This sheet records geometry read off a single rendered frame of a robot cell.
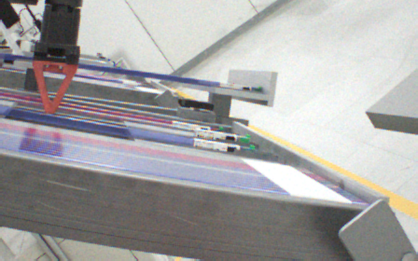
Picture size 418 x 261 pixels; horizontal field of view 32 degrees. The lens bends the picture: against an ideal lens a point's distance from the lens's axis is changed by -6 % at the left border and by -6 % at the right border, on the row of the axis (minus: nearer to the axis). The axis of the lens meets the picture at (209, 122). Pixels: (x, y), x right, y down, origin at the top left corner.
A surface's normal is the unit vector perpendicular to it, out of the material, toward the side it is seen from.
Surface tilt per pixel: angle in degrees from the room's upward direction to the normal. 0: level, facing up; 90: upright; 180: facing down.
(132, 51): 90
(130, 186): 90
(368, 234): 90
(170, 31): 90
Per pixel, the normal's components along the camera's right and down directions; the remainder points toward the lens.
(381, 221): 0.17, 0.11
